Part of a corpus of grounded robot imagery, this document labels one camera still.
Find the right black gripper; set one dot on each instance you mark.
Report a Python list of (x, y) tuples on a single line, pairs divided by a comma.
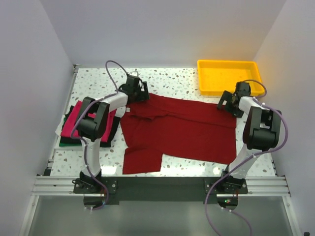
[(227, 96)]

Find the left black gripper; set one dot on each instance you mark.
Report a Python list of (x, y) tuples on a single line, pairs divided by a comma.
[(143, 95)]

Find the folded green t shirt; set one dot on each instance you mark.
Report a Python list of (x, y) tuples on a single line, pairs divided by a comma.
[(65, 137)]

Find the aluminium frame rail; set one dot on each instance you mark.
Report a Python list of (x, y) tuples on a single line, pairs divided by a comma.
[(257, 186)]

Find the folded pink t shirt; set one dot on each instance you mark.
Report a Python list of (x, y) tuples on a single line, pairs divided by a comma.
[(71, 120)]

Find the folded white t shirt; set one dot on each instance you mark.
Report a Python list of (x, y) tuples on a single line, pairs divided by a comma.
[(59, 128)]

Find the dark red t shirt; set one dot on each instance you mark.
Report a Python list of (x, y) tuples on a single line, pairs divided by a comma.
[(180, 128)]

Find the yellow plastic tray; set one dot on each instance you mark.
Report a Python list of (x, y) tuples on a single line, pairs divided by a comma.
[(216, 76)]

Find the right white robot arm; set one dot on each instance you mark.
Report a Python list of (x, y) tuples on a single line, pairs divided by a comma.
[(260, 135)]

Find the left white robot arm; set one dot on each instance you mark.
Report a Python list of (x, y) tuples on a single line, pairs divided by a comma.
[(91, 124)]

